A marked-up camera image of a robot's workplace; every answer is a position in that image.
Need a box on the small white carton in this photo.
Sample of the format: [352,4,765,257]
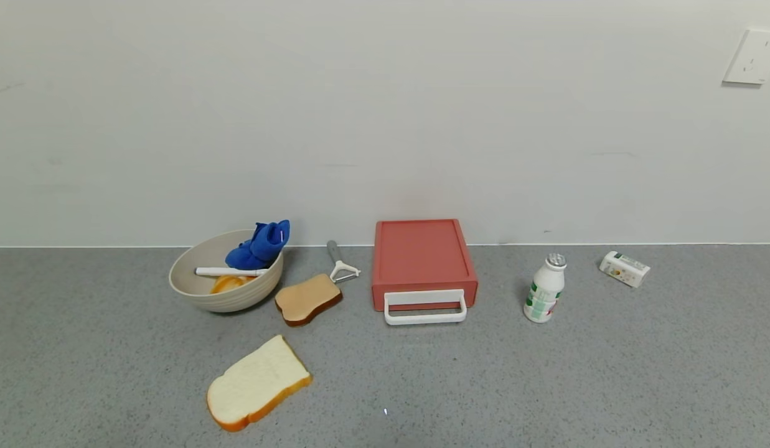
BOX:
[599,251,651,288]

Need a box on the white wall socket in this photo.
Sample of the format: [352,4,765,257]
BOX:
[722,28,770,86]

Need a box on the blue cloth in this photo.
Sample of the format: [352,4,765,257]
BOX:
[225,220,291,271]

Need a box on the orange toy food piece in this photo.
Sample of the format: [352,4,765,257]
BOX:
[210,276,256,294]

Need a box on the beige ribbed bowl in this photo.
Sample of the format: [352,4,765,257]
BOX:
[169,229,284,313]

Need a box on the white green yogurt bottle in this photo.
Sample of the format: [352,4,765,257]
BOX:
[524,253,568,324]

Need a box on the white bread slice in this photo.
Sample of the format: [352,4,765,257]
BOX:
[206,335,312,433]

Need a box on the brown toast slice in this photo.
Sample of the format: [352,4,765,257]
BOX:
[275,274,344,327]

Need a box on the white marker pen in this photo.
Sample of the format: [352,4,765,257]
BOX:
[194,267,269,278]

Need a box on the grey white peeler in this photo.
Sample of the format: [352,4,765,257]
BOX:
[326,240,362,284]

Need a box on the red drawer cabinet case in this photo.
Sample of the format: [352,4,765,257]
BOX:
[371,219,479,312]

